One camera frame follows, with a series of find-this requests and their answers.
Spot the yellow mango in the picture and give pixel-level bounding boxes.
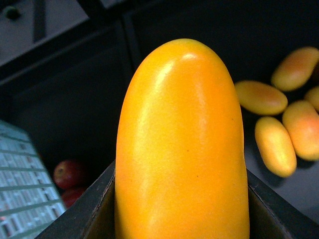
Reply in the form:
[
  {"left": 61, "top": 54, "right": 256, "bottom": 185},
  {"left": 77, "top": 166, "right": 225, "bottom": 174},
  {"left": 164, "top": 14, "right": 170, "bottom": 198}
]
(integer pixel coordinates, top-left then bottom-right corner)
[
  {"left": 254, "top": 117, "right": 297, "bottom": 178},
  {"left": 271, "top": 46, "right": 319, "bottom": 92},
  {"left": 115, "top": 39, "right": 250, "bottom": 239},
  {"left": 235, "top": 80, "right": 288, "bottom": 116},
  {"left": 282, "top": 100, "right": 319, "bottom": 161}
]

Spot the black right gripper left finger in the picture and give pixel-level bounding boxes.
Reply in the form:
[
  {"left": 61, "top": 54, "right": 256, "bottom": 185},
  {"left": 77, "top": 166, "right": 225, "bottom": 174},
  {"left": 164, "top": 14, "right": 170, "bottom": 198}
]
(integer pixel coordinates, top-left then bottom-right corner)
[{"left": 37, "top": 162, "right": 115, "bottom": 239}]

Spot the light blue plastic basket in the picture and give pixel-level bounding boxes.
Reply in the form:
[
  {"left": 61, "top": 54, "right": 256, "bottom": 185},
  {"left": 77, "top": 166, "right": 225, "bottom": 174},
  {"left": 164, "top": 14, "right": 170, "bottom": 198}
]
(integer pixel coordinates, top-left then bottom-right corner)
[{"left": 0, "top": 121, "right": 66, "bottom": 239}]

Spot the yellow mango in bin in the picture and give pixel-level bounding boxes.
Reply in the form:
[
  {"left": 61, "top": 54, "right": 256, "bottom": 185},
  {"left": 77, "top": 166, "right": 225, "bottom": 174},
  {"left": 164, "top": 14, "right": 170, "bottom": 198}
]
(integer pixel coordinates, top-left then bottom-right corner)
[
  {"left": 235, "top": 80, "right": 288, "bottom": 116},
  {"left": 271, "top": 46, "right": 319, "bottom": 92},
  {"left": 282, "top": 100, "right": 319, "bottom": 161},
  {"left": 254, "top": 117, "right": 297, "bottom": 178}
]

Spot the red apple front centre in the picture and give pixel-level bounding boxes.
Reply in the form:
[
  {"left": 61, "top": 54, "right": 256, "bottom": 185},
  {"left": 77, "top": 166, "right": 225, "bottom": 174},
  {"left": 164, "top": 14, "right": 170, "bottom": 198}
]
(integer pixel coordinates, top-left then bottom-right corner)
[{"left": 53, "top": 159, "right": 88, "bottom": 190}]

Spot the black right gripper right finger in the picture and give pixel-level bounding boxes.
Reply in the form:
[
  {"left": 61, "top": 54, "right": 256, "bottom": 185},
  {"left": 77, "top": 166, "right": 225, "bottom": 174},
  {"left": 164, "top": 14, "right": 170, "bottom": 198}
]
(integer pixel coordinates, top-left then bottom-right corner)
[{"left": 247, "top": 171, "right": 319, "bottom": 239}]

